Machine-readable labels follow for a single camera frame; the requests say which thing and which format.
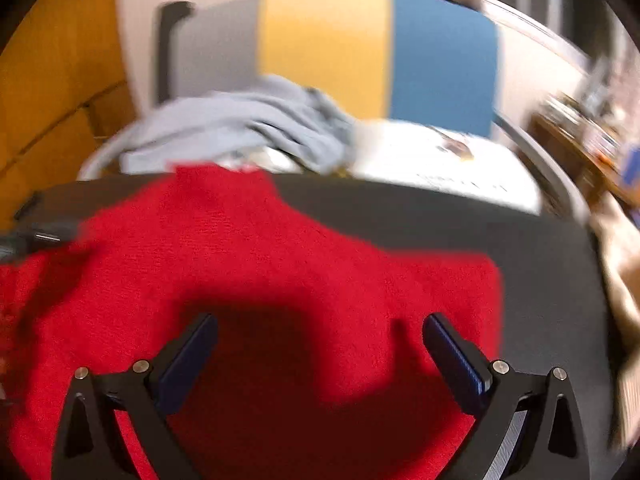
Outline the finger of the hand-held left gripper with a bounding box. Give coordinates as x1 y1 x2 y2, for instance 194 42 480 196
0 222 83 261

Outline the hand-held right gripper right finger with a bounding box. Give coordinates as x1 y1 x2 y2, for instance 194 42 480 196
422 312 593 480

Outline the grey yellow blue armchair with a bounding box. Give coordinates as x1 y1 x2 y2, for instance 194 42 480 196
77 0 591 221

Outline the light blue cloth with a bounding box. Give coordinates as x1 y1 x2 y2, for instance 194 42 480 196
120 74 356 175

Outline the white seat cushion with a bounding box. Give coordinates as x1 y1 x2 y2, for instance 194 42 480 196
350 120 543 213

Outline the cream blanket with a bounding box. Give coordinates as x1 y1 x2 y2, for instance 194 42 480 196
590 195 640 451

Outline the wooden desk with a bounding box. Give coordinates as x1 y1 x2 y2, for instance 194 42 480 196
530 95 640 211

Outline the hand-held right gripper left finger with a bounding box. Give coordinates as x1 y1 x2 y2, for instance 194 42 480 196
50 312 219 480

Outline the small brown object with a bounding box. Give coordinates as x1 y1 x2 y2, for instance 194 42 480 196
435 130 476 161

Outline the red knit sweater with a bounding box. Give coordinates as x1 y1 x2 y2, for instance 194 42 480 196
0 164 503 480

